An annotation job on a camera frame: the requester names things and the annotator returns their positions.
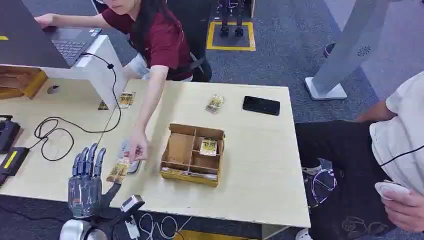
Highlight laptop person's right hand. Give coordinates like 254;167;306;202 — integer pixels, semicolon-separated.
34;13;56;30

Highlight seated person's left hand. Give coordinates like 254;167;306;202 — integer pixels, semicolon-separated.
380;189;424;233

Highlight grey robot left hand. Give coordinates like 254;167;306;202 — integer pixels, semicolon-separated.
67;143;122;220

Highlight laptop person's left hand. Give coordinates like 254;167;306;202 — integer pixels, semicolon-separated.
128;129;150;163

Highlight white remote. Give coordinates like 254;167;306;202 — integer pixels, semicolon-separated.
374;180;412;201

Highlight gold printed card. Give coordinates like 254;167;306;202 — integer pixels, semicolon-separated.
105;158;132;185

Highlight gold card pack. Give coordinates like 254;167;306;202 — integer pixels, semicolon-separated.
118;91;137;109

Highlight grey card reader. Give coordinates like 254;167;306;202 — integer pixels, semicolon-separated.
117;139;143;175

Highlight dark laptop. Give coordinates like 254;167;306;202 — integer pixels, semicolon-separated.
0;0;103;70

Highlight wooden card box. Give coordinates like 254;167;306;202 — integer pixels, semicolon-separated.
159;123;226;188

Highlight flat gold cards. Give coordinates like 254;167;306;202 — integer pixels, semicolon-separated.
161;166;219;181

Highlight white adapter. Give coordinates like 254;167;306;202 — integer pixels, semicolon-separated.
125;215;141;240

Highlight wooden yellow-edged box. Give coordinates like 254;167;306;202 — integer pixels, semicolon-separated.
0;65;49;101

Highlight gold card standing upright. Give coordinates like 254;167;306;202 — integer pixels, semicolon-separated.
199;137;219;157

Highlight white laptop riser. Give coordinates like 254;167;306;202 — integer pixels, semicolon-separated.
0;34;128;110

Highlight black device with yellow label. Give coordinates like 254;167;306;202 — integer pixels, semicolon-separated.
0;147;31;186

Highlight gold card stack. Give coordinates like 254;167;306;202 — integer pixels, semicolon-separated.
204;94;225;115

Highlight chrome chair base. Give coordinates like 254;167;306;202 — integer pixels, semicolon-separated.
309;168;338;206

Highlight seated person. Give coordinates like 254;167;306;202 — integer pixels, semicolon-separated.
294;71;424;240

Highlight black desk device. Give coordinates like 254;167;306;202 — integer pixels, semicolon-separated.
0;114;21;155

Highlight person at laptop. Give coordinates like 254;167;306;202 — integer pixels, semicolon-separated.
34;0;213;163

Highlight black office chair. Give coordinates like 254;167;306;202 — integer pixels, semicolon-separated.
165;0;213;83

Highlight black smartphone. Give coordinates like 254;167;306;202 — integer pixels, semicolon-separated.
242;95;281;116

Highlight black robot leg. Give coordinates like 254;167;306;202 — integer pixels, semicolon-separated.
233;0;246;38
217;0;231;37

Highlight white kiosk stand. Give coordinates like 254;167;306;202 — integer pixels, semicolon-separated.
304;0;392;101

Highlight dark shoe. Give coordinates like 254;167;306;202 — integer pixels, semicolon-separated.
323;42;336;58

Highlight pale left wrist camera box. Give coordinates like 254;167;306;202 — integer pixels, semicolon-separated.
119;194;146;213

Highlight black power cable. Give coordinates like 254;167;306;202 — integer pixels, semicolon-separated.
28;52;122;163

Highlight white cables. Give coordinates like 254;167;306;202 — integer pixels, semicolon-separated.
138;213;193;240

